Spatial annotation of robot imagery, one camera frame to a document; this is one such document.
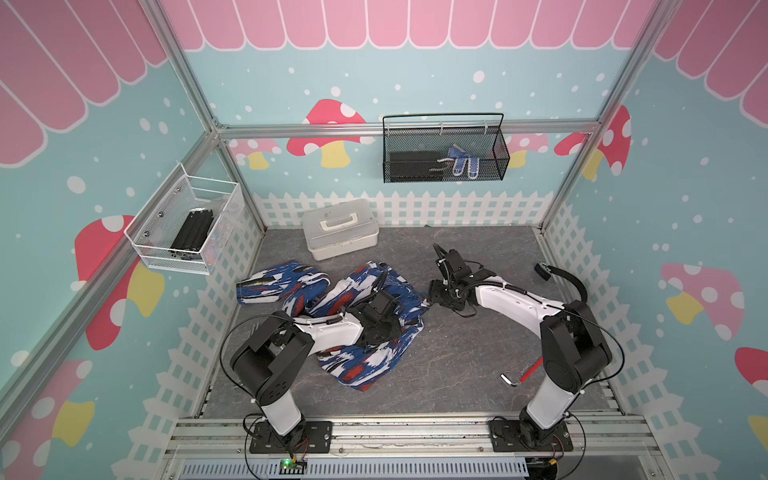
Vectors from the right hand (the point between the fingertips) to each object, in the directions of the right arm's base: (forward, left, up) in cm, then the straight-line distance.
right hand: (432, 296), depth 93 cm
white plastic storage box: (+25, +31, +5) cm, 40 cm away
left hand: (-10, +12, -7) cm, 17 cm away
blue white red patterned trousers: (+4, +41, -2) cm, 41 cm away
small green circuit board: (-43, +38, -9) cm, 58 cm away
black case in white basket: (+1, +59, +30) cm, 66 cm away
